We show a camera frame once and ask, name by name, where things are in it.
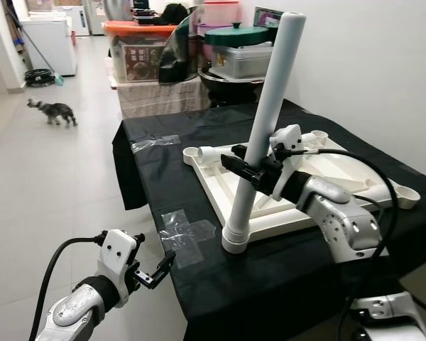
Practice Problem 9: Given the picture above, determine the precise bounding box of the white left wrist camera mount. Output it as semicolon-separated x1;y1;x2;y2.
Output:
98;229;139;288

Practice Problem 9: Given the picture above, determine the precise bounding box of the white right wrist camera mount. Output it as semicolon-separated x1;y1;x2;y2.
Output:
268;124;305;178

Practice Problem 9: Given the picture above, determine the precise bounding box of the black wok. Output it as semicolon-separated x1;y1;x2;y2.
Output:
199;64;267;107

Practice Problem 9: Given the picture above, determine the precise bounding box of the black tablecloth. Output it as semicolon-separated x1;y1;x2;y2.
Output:
112;99;426;341

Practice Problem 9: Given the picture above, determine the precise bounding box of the mop with teal head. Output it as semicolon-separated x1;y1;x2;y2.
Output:
4;4;65;86

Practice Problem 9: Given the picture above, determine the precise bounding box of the clear plastic storage bin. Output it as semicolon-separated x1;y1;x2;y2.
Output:
213;44;271;77

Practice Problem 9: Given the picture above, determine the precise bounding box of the black coiled hose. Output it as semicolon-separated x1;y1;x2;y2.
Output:
23;67;58;87

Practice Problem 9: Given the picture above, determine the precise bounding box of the black framed tablet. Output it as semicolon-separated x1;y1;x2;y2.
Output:
252;7;285;33

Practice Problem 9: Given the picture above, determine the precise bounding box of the white plastic children table top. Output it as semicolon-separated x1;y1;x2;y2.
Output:
182;130;421;239

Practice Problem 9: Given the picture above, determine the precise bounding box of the pink plastic container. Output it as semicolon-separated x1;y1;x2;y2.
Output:
199;0;242;28

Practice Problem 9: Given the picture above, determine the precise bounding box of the patterned cloth covered table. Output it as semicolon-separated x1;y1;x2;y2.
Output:
112;77;214;118

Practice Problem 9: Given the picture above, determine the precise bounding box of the clear tape strip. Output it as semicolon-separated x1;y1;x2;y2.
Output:
131;135;180;151

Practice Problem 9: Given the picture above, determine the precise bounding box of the white chest freezer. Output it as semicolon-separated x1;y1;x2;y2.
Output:
20;16;77;77

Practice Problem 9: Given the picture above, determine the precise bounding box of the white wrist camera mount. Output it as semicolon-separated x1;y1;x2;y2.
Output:
268;124;305;178
98;229;139;288

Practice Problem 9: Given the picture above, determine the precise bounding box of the orange lid storage box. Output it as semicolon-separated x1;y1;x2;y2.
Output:
103;20;178;82

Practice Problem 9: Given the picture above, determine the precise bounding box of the small grey dog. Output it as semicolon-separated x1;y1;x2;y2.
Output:
26;98;79;129

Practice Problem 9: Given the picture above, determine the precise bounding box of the dark green pot lid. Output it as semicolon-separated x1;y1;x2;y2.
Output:
202;23;274;49

